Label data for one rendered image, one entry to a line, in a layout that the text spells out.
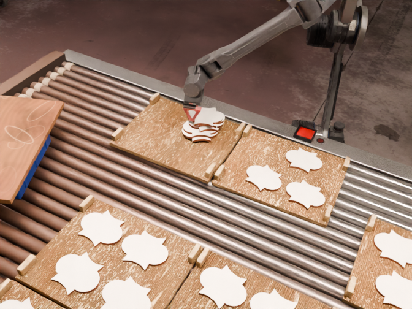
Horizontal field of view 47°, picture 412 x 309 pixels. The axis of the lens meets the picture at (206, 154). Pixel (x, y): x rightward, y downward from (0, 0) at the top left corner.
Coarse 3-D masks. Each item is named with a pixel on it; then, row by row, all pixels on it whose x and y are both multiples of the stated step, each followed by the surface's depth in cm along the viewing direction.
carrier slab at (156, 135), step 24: (144, 120) 186; (168, 120) 187; (120, 144) 175; (144, 144) 176; (168, 144) 176; (192, 144) 177; (216, 144) 178; (168, 168) 169; (192, 168) 167; (216, 168) 168
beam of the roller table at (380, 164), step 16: (80, 64) 218; (96, 64) 218; (112, 64) 219; (128, 80) 210; (144, 80) 211; (176, 96) 203; (224, 112) 197; (240, 112) 197; (256, 128) 191; (272, 128) 191; (288, 128) 191; (304, 144) 185; (320, 144) 185; (336, 144) 186; (352, 160) 179; (368, 160) 180; (384, 160) 180; (400, 176) 174
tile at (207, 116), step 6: (204, 108) 184; (210, 108) 184; (192, 114) 181; (204, 114) 181; (210, 114) 181; (216, 114) 182; (198, 120) 178; (204, 120) 178; (210, 120) 178; (216, 120) 179; (210, 126) 177
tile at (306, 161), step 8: (288, 152) 175; (296, 152) 176; (304, 152) 176; (288, 160) 172; (296, 160) 172; (304, 160) 173; (312, 160) 173; (320, 160) 173; (296, 168) 170; (304, 168) 169; (312, 168) 170; (320, 168) 171
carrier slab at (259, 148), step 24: (240, 144) 179; (264, 144) 180; (288, 144) 180; (240, 168) 169; (288, 168) 170; (336, 168) 172; (240, 192) 160; (264, 192) 161; (336, 192) 163; (312, 216) 154
